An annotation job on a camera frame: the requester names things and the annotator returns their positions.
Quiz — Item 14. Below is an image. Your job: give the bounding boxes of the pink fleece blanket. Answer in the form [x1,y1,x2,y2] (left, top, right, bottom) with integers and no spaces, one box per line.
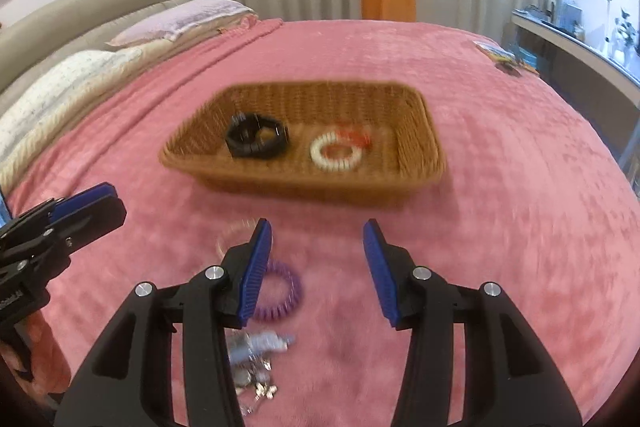
[0,19,640,427]

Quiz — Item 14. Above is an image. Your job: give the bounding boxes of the purple spiral hair tie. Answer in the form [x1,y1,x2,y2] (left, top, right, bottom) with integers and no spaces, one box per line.
[252,259,304,323]

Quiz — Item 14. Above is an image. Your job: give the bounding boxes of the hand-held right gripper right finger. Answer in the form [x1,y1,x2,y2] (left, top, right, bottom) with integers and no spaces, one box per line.
[362,219,583,427]

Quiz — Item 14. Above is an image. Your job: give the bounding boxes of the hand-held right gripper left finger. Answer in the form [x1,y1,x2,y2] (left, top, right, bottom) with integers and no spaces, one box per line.
[52,218,273,427]

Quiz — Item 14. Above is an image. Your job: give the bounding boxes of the beige padded headboard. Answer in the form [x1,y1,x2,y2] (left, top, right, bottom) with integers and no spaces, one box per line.
[0,0,193,92]

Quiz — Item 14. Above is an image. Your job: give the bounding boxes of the red hair tie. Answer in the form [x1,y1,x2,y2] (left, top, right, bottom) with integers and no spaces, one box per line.
[332,122,373,150]

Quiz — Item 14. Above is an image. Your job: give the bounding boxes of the booklet on bed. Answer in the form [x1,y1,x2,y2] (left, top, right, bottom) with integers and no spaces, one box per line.
[475,41,516,62]

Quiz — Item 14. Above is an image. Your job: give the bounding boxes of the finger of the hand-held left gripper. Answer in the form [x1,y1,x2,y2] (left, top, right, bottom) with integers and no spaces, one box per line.
[0,183,119,238]
[0,196,127,280]

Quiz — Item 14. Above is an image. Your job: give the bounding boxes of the books on desk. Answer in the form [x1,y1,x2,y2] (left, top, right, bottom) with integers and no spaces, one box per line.
[545,0,583,28]

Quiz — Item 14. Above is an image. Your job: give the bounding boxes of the purple pillow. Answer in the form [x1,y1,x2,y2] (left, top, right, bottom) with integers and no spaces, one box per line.
[107,0,258,48]

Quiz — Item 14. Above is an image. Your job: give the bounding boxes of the white floral pillow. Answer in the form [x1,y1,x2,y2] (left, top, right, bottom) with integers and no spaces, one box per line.
[0,49,146,162]

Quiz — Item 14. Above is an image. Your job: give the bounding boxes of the clear bracelet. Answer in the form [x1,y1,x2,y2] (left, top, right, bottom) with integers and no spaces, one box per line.
[216,219,261,258]

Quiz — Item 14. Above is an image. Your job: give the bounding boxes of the orange cloth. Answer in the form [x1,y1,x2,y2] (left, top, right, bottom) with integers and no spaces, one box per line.
[0,307,73,395]

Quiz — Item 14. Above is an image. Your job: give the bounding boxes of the beige quilt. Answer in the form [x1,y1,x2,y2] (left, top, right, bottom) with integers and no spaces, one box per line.
[0,19,261,192]

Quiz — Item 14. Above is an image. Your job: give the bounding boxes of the black wristwatch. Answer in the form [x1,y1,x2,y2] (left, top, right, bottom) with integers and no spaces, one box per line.
[225,113,291,160]

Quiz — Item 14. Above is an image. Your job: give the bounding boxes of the white desk lamp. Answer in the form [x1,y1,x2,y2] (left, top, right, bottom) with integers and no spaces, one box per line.
[592,0,615,55]

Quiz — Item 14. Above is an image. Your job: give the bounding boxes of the white vase with flowers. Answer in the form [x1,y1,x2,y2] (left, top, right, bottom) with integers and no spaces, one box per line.
[612,9,638,62]

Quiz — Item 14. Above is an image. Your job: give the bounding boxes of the pale blue hair clip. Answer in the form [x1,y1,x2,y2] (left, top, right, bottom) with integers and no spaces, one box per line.
[229,331,296,364]

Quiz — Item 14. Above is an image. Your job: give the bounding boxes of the white desk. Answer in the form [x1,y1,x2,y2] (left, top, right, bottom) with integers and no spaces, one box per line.
[510,9,640,188]

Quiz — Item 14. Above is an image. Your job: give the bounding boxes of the brown wicker basket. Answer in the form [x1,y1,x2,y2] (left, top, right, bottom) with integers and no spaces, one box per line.
[159,81,446,208]

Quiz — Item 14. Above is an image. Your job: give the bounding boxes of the white spiral hair tie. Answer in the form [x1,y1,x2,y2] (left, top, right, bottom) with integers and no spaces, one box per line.
[310,132,362,172]

